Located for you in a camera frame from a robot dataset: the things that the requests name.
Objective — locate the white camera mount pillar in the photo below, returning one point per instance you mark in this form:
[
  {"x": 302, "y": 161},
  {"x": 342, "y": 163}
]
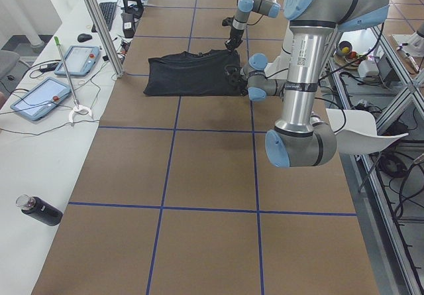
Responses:
[{"x": 278, "y": 69}]

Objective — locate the black computer mouse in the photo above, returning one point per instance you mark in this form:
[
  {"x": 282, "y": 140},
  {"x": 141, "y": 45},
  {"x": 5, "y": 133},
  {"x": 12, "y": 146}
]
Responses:
[{"x": 84, "y": 37}]

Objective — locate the black water bottle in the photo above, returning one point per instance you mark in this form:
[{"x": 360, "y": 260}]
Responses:
[{"x": 39, "y": 209}]

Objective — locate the black t-shirt with logo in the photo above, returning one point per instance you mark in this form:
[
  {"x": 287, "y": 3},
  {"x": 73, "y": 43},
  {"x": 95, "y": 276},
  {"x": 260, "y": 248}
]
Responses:
[{"x": 187, "y": 74}]

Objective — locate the white plastic chair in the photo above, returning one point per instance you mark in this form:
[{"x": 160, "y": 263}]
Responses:
[{"x": 356, "y": 132}]

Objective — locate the fruit bowl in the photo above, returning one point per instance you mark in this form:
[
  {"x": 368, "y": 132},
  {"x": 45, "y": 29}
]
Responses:
[{"x": 345, "y": 55}]

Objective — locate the blue teach pendant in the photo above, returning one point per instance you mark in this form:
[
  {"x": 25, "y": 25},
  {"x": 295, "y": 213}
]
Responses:
[
  {"x": 81, "y": 59},
  {"x": 42, "y": 99}
]

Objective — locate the green handled reacher stick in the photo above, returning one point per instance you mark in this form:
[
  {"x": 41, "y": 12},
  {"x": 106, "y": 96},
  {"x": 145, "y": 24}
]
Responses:
[{"x": 78, "y": 109}]

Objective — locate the near blue teach pendant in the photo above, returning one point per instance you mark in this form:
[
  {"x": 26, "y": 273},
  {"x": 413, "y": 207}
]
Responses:
[{"x": 42, "y": 99}]

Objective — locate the aluminium frame post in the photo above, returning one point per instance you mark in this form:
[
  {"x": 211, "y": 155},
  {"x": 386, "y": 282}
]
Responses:
[{"x": 103, "y": 32}]

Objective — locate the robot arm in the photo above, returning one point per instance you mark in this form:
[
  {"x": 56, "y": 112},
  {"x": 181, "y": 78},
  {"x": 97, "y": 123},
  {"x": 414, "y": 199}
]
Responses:
[
  {"x": 299, "y": 137},
  {"x": 239, "y": 21}
]

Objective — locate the black keyboard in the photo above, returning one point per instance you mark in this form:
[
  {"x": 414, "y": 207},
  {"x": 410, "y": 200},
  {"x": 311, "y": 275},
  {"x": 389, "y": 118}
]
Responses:
[{"x": 108, "y": 10}]

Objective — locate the far blue teach pendant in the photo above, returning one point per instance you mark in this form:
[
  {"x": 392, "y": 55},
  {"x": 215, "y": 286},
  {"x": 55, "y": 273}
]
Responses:
[{"x": 81, "y": 59}]

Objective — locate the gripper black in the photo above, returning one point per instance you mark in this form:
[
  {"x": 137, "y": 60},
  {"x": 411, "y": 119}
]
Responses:
[
  {"x": 239, "y": 77},
  {"x": 234, "y": 35}
]

